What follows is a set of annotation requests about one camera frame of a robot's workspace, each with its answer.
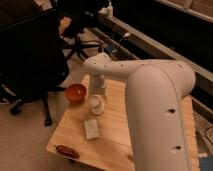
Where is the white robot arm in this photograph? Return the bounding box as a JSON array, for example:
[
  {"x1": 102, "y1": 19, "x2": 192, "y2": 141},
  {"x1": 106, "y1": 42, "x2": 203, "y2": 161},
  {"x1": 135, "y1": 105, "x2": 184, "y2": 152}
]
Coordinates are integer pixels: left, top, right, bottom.
[{"x1": 84, "y1": 53, "x2": 196, "y2": 171}]

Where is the orange bowl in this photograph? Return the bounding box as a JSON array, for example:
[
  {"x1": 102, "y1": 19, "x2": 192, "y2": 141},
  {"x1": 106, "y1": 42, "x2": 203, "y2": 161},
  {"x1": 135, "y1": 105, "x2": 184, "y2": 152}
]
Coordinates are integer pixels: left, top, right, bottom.
[{"x1": 65, "y1": 84, "x2": 86, "y2": 103}]

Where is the black swivel chair base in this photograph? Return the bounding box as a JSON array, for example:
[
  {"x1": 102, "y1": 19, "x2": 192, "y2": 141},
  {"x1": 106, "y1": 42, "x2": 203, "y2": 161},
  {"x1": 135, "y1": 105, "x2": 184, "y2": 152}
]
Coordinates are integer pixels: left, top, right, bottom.
[{"x1": 61, "y1": 35, "x2": 102, "y2": 61}]

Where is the wooden table board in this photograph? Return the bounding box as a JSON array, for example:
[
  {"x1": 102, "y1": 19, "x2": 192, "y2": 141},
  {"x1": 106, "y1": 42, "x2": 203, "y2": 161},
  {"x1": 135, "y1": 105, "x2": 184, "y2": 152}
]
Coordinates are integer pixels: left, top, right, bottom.
[{"x1": 47, "y1": 80, "x2": 200, "y2": 171}]

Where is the black office chair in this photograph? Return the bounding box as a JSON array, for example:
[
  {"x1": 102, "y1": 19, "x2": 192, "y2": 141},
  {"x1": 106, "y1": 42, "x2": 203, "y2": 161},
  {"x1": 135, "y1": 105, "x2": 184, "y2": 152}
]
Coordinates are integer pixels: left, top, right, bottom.
[{"x1": 0, "y1": 9, "x2": 69, "y2": 126}]

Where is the dark red oblong object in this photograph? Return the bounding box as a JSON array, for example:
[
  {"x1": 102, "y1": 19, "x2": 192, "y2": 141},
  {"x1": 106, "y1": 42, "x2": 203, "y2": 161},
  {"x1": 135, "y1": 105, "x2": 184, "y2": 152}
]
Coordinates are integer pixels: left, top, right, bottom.
[{"x1": 56, "y1": 145, "x2": 80, "y2": 159}]

